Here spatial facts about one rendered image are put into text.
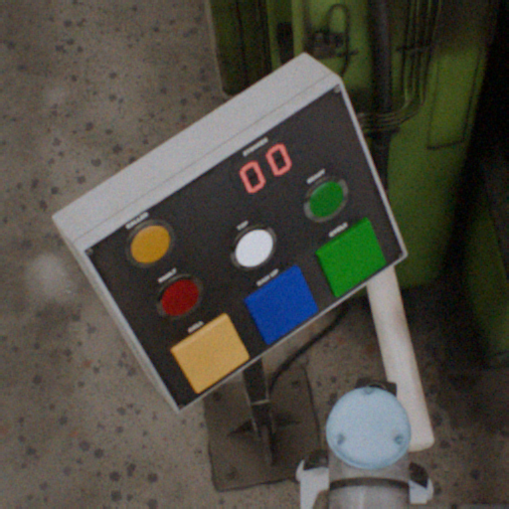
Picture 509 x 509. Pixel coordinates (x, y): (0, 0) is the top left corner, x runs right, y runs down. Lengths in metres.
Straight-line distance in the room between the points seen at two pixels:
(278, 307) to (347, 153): 0.20
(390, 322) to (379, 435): 0.73
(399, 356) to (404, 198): 0.38
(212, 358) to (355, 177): 0.26
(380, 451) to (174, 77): 1.74
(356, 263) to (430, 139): 0.51
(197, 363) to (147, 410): 1.06
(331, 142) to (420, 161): 0.62
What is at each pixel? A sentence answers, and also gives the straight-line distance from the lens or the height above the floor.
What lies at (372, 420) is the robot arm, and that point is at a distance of 1.24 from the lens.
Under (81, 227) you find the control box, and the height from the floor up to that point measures 1.19.
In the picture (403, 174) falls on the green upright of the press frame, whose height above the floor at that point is 0.55.
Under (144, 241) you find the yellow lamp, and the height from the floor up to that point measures 1.17.
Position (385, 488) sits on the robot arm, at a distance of 1.25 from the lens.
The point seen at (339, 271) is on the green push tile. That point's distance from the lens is 1.58.
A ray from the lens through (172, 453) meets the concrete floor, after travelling 2.57.
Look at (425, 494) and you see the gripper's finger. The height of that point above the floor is 0.98.
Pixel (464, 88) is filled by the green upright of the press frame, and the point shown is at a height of 0.79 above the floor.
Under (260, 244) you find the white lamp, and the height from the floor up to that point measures 1.09.
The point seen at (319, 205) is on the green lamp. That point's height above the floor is 1.09.
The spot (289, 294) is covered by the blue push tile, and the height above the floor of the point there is 1.02.
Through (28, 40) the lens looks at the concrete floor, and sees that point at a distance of 2.97.
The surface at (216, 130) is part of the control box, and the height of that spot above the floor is 1.18.
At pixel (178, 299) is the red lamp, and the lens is 1.49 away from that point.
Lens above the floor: 2.49
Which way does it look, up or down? 68 degrees down
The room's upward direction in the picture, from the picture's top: 9 degrees counter-clockwise
